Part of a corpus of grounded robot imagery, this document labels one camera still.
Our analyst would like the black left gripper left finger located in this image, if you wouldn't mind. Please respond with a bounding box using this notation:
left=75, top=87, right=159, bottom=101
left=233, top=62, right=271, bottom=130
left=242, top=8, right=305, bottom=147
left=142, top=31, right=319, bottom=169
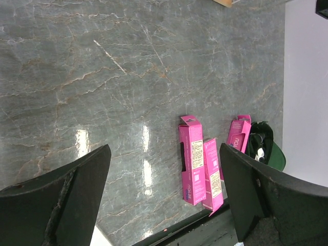
left=1, top=145, right=111, bottom=245

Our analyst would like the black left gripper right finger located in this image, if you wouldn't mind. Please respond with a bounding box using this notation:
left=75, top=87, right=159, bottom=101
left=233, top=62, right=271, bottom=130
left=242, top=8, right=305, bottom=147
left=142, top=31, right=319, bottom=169
left=219, top=143, right=327, bottom=245

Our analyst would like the pink toothpaste box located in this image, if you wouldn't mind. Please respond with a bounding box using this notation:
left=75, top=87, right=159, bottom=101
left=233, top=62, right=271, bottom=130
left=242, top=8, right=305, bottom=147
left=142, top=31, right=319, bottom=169
left=202, top=138, right=223, bottom=217
left=225, top=115, right=251, bottom=153
left=178, top=115, right=206, bottom=206

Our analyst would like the dark green round bin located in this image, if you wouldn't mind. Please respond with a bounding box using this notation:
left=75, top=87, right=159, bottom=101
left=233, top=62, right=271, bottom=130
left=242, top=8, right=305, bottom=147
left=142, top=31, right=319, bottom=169
left=245, top=121, right=286, bottom=172

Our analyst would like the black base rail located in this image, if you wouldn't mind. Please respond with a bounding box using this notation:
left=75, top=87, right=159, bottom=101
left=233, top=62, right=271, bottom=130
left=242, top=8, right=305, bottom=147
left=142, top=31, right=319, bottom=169
left=135, top=201, right=238, bottom=245

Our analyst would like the white wire wooden shelf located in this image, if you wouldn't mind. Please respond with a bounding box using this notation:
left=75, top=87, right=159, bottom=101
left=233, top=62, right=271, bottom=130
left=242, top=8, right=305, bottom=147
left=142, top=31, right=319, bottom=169
left=213, top=0, right=241, bottom=8

